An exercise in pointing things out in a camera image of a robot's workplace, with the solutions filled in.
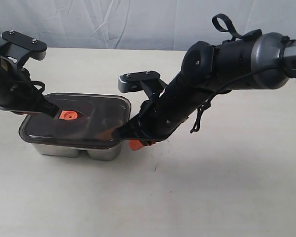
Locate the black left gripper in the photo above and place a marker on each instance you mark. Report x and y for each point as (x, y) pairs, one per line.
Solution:
(20, 95)

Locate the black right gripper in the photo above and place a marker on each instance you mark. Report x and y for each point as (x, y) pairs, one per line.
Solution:
(156, 120)

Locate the stainless steel lunch box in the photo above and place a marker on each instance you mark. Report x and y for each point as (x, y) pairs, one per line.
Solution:
(73, 152)

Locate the dark transparent box lid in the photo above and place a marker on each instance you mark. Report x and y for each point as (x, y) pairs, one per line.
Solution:
(82, 117)

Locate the yellow toy cheese wedge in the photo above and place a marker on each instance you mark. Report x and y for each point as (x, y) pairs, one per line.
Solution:
(105, 135)

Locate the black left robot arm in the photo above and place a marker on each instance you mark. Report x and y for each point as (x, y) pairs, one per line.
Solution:
(21, 95)

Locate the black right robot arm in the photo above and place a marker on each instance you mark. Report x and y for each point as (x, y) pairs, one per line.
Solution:
(258, 61)

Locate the grey-blue backdrop cloth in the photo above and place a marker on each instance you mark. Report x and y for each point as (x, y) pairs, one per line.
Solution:
(141, 24)

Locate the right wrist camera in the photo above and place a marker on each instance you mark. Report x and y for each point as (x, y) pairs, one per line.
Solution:
(147, 81)

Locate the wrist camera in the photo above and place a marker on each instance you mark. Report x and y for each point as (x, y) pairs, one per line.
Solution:
(36, 47)
(147, 81)

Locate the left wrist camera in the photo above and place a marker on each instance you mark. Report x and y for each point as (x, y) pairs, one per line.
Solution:
(36, 47)

